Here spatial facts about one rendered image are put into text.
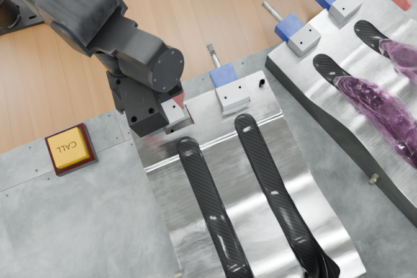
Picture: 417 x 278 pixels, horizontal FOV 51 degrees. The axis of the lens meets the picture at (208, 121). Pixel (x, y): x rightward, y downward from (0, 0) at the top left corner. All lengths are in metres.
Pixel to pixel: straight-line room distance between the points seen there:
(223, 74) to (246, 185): 0.20
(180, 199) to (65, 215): 0.24
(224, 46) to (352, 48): 0.25
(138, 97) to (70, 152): 0.31
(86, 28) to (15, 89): 0.47
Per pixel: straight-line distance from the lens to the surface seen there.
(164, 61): 0.52
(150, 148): 0.76
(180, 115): 0.71
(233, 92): 0.75
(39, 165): 0.91
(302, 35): 0.84
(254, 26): 0.93
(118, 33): 0.54
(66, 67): 0.95
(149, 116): 0.55
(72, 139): 0.86
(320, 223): 0.73
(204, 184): 0.75
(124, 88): 0.59
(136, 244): 0.84
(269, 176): 0.76
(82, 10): 0.52
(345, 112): 0.80
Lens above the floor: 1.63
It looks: 75 degrees down
